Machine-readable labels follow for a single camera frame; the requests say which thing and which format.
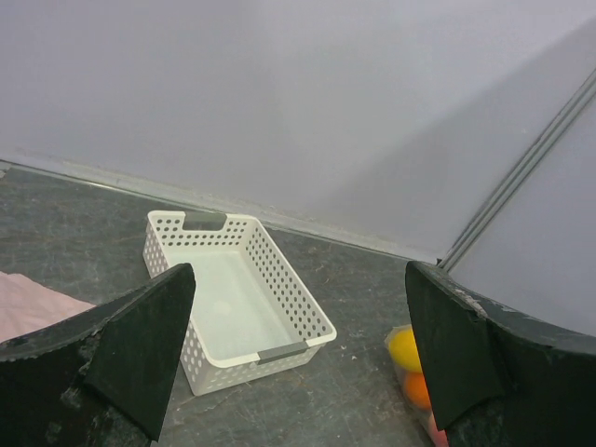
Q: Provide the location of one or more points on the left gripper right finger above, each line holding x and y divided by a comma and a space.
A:
496, 376

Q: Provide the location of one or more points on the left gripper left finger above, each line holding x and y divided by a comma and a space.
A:
100, 378

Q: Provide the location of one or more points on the orange toy fruit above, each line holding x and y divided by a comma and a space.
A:
415, 389

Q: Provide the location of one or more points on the pink red toy fruit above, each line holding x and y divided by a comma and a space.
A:
438, 436

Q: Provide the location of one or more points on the yellow toy lemon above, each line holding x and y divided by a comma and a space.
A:
403, 350

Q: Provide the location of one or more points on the clear orange zip top bag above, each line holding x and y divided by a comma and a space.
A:
420, 415

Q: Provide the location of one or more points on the white perforated plastic basket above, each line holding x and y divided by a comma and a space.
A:
252, 315

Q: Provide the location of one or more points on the pink folded cloth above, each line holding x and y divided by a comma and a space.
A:
27, 306

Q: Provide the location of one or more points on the aluminium frame rail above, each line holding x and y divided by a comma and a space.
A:
186, 199

